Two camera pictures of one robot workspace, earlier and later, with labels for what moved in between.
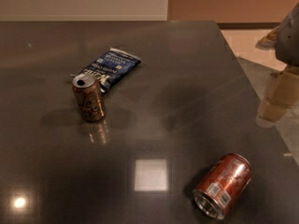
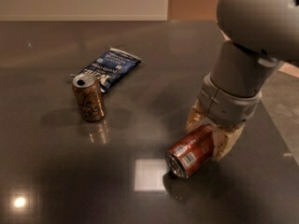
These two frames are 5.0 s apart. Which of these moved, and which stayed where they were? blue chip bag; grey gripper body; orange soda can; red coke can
Moved: red coke can; grey gripper body
Stayed: blue chip bag; orange soda can
